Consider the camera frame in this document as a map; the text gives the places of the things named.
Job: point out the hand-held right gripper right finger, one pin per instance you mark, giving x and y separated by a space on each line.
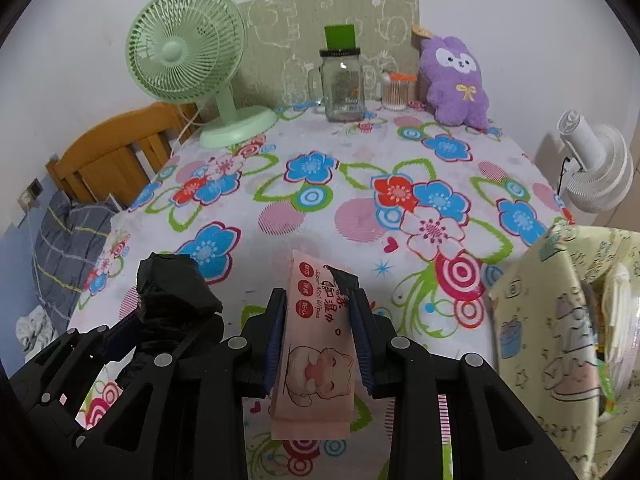
361 345

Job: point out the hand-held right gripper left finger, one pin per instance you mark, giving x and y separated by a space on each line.
276 345

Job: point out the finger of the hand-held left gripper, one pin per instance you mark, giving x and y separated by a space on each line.
200 335
122 335

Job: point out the pink wet wipes packet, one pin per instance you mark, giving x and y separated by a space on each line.
315 360

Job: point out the black garbage bag roll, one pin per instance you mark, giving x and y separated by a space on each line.
170 290

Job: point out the yellow cartoon fabric storage bin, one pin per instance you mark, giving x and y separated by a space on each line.
540 340

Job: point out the green packet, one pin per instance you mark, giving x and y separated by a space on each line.
607 385

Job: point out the white plastic bag roll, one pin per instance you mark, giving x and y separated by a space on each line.
620 310

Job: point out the white cloth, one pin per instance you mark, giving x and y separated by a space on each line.
35 330

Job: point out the grey plaid bedding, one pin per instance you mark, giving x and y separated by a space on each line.
65 250

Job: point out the glass jar mug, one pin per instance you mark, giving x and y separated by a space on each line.
342 95

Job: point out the cotton swab container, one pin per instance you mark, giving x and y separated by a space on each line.
397 95

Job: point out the purple plush bunny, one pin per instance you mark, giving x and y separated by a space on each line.
452 95

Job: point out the green desk fan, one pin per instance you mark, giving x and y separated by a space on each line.
185 45

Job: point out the white fan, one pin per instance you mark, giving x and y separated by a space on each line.
595 160

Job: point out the green cartoon printed board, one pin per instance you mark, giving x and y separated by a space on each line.
300 25

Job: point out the wall power outlet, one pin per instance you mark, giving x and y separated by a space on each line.
35 188

